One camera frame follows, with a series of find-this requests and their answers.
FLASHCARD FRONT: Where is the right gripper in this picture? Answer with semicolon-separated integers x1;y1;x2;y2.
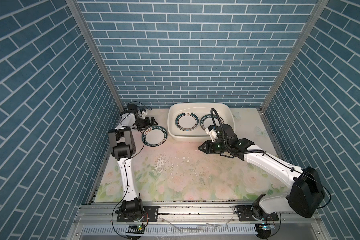
197;139;230;154

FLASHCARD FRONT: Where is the small green rim plate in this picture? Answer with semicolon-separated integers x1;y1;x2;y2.
142;126;168;147

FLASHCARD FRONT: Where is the green red rim plate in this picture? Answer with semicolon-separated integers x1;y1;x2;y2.
175;112;199;132

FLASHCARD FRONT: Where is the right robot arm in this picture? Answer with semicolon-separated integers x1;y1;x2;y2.
199;124;326;221

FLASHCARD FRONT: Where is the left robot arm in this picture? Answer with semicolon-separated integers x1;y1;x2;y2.
108;101;158;222

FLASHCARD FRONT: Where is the white plastic bin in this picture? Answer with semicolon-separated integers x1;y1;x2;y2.
167;103;236;142

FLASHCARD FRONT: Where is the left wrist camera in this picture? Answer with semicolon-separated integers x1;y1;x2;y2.
138;108;148;119

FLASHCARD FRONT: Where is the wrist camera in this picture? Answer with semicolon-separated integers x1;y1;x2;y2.
205;125;219;142
138;108;148;119

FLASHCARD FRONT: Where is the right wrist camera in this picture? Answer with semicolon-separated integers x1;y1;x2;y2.
205;125;219;142

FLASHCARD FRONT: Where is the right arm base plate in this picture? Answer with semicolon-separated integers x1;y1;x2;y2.
233;205;279;222

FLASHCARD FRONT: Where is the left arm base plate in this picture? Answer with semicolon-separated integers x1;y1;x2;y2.
115;206;159;223

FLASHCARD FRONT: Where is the white slotted cable duct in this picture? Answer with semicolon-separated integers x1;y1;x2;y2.
82;224;258;237

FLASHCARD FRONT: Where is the aluminium rail frame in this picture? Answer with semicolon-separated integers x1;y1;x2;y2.
68;201;330;240

